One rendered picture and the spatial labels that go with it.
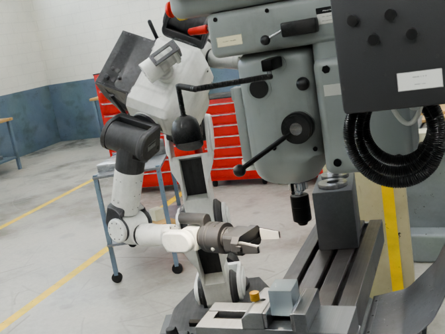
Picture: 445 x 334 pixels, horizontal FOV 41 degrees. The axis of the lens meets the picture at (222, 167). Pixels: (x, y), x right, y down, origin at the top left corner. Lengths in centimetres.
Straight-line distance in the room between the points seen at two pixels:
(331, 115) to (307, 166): 15
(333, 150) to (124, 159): 71
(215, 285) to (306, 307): 110
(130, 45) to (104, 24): 1021
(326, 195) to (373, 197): 148
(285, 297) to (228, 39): 58
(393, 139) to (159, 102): 78
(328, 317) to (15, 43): 1146
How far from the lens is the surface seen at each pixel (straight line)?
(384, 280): 347
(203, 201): 219
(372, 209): 332
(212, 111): 654
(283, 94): 136
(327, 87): 131
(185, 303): 270
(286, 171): 141
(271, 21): 133
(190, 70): 185
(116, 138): 181
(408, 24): 103
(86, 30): 1238
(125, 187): 184
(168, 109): 180
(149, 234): 183
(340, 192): 183
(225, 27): 136
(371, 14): 103
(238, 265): 254
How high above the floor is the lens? 169
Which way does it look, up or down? 13 degrees down
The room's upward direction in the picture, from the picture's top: 10 degrees counter-clockwise
